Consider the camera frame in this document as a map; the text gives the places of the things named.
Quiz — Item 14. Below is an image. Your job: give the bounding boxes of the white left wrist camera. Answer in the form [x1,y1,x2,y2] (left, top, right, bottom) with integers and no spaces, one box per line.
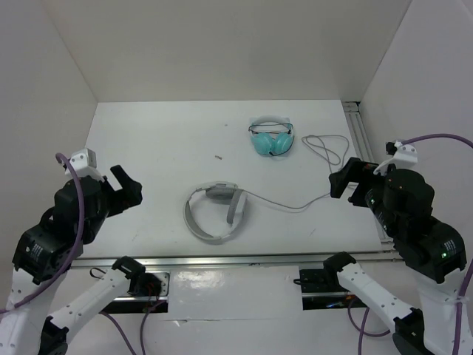
[69,148,103,181]

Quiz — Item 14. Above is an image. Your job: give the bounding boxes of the grey white headphones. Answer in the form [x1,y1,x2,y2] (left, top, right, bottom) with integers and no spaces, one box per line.
[183,181,248,245]

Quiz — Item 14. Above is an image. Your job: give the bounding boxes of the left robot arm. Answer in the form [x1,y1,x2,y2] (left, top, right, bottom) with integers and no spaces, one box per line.
[1,165,146,354]

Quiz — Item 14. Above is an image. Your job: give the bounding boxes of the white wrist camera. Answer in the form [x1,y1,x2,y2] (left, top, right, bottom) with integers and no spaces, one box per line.
[69,148,103,181]
[373,141,418,176]

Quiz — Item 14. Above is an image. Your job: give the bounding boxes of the teal white headphones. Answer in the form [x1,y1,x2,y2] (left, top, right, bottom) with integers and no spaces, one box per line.
[248,115,294,157]

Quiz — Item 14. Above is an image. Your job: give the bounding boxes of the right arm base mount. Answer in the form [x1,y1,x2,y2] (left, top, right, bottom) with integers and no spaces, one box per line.
[293,269,365,311]

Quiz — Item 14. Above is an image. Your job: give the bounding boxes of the aluminium side rail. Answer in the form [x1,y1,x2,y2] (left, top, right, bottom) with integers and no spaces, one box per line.
[341,101,393,251]

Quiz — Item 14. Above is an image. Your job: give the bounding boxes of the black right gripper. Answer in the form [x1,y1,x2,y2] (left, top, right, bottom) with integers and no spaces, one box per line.
[327,153,398,234]

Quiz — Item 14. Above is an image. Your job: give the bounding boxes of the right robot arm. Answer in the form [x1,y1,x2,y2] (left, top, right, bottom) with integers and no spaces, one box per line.
[322,158,472,354]

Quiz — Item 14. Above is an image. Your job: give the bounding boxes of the aluminium front rail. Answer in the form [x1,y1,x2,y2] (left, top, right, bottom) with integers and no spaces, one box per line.
[72,251,402,268]

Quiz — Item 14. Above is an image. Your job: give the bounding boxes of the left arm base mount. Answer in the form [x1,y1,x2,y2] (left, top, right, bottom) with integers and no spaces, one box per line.
[103,271,170,314]

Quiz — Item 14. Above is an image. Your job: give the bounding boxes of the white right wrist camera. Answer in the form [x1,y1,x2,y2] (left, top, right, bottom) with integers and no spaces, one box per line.
[373,141,418,176]

